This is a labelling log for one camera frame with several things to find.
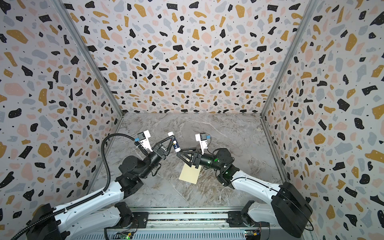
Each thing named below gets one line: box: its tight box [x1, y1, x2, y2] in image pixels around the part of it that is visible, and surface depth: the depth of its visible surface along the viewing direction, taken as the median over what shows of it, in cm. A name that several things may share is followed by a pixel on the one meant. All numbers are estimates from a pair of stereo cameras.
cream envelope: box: [178, 163, 202, 185], surface depth 92 cm
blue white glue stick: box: [172, 136, 182, 153], surface depth 66 cm
